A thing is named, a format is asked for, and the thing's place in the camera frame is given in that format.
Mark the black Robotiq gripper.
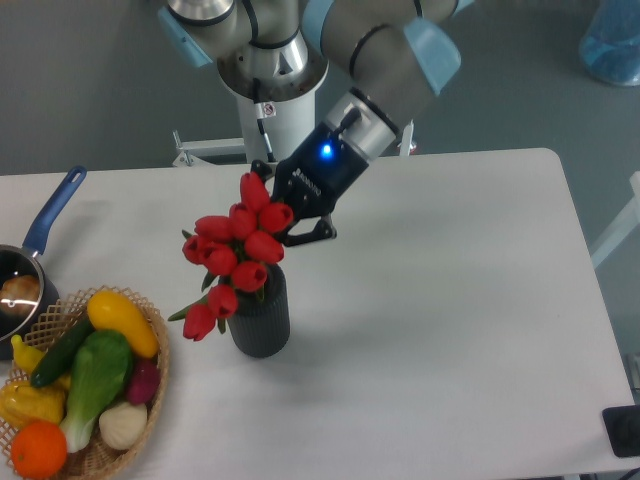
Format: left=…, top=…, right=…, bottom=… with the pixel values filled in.
left=249, top=124, right=368, bottom=247

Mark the red tulip bouquet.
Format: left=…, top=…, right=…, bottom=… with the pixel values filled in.
left=170, top=172, right=294, bottom=341

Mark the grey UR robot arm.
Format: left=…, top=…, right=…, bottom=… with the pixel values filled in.
left=158, top=1, right=464, bottom=246

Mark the dark grey ribbed vase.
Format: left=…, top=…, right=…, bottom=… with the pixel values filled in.
left=227, top=265, right=290, bottom=358

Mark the yellow squash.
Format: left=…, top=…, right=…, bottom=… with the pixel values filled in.
left=87, top=290, right=159, bottom=359

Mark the purple red onion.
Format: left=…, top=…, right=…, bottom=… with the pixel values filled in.
left=125, top=359, right=161, bottom=405

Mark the green bok choy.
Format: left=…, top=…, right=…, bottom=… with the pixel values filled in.
left=60, top=330, right=133, bottom=454

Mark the dark green cucumber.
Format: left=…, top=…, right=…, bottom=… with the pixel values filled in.
left=30, top=316, right=95, bottom=388

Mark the white garlic bulb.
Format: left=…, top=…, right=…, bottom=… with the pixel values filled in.
left=99, top=401, right=147, bottom=450

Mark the brown bread roll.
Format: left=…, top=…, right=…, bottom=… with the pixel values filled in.
left=1, top=275, right=40, bottom=319

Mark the yellow banana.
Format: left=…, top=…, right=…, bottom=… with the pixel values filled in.
left=10, top=335, right=71, bottom=391

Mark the woven wicker basket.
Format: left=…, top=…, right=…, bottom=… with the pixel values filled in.
left=1, top=286, right=169, bottom=479

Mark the yellow bell pepper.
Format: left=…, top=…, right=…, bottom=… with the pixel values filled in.
left=1, top=380, right=66, bottom=430

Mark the orange fruit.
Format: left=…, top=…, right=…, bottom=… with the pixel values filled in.
left=10, top=421, right=67, bottom=479

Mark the grey object right edge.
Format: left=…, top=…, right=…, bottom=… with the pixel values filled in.
left=625, top=353, right=640, bottom=391

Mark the black device at table edge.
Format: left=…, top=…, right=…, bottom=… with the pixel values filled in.
left=602, top=405, right=640, bottom=458

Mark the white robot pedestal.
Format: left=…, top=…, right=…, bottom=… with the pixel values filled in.
left=173, top=85, right=417, bottom=166

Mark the black cable on pedestal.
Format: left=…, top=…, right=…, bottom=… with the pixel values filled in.
left=251, top=77, right=278, bottom=164

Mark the blue handled saucepan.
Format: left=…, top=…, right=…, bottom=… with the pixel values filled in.
left=1, top=166, right=87, bottom=361

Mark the white frame leg right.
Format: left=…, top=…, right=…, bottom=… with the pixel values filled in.
left=589, top=171, right=639, bottom=269

